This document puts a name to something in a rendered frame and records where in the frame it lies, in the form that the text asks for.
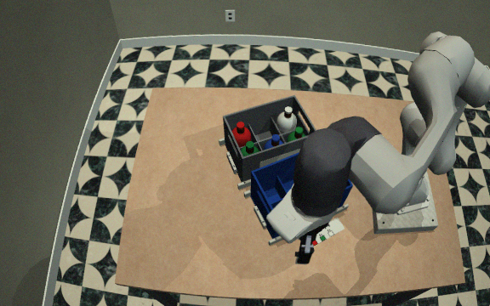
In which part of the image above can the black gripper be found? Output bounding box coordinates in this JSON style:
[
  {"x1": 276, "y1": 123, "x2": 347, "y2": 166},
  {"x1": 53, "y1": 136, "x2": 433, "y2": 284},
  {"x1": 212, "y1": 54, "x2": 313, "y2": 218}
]
[{"x1": 295, "y1": 223, "x2": 328, "y2": 264}]

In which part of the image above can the green bottle with pale green label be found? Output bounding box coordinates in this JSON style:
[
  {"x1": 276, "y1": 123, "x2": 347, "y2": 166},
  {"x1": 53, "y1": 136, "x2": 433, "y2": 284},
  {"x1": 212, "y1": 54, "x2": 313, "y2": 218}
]
[
  {"x1": 241, "y1": 141, "x2": 259, "y2": 156},
  {"x1": 287, "y1": 127, "x2": 305, "y2": 142}
]

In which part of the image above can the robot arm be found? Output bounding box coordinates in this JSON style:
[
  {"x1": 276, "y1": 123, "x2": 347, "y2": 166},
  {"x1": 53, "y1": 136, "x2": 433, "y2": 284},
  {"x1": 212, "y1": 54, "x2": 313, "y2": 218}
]
[{"x1": 266, "y1": 31, "x2": 490, "y2": 244}]

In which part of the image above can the red bottle with pink label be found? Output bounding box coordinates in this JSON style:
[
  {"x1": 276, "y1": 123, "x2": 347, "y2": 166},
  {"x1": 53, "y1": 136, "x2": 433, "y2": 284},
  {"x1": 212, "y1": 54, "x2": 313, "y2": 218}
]
[{"x1": 232, "y1": 122, "x2": 251, "y2": 148}]

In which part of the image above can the white bottle with grey label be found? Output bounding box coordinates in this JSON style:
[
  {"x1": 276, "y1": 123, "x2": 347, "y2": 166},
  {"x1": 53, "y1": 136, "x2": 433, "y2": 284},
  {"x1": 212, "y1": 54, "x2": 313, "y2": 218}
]
[{"x1": 276, "y1": 107, "x2": 297, "y2": 133}]

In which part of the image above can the dark blue crate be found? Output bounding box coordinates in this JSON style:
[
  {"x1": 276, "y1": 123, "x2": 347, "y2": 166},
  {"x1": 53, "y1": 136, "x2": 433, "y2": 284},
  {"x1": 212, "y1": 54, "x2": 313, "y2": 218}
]
[{"x1": 250, "y1": 153, "x2": 353, "y2": 239}]

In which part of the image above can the white paper pick list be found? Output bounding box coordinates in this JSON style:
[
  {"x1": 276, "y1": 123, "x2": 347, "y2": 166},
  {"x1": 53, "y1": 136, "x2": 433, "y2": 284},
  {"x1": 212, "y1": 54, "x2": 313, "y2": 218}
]
[{"x1": 312, "y1": 218, "x2": 345, "y2": 246}]

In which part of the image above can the dark grey divided crate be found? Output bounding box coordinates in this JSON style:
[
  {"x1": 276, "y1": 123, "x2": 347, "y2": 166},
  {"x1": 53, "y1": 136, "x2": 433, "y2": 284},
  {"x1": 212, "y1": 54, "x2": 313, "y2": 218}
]
[{"x1": 223, "y1": 95, "x2": 316, "y2": 182}]

